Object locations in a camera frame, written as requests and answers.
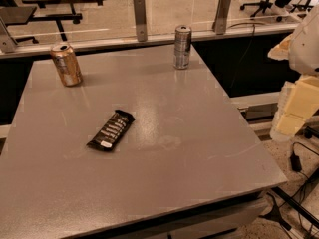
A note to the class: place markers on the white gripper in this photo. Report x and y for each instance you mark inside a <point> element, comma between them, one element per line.
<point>307,49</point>

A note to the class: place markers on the right metal glass bracket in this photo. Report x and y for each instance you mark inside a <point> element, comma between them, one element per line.
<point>220,21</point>

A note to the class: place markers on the silver redbull can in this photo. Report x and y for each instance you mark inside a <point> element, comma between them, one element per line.
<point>182,46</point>

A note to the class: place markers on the black snack bar wrapper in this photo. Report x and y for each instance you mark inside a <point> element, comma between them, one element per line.
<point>112,131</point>

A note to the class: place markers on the orange soda can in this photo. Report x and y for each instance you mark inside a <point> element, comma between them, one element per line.
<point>66,63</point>

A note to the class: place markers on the metal glass bracket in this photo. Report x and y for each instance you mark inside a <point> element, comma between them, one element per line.
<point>141,20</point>
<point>220,21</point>
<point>7,43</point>

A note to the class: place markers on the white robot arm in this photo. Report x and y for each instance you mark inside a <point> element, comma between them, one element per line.
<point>304,47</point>

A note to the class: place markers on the dark background desk left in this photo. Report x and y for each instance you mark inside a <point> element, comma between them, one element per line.
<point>18,16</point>

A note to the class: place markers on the left metal glass bracket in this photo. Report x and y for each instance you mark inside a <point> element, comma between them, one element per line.
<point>7,43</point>

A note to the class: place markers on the middle metal glass bracket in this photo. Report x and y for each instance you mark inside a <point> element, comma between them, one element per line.
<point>141,20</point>

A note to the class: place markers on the black tripod stand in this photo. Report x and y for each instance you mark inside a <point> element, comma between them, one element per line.
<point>275,215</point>

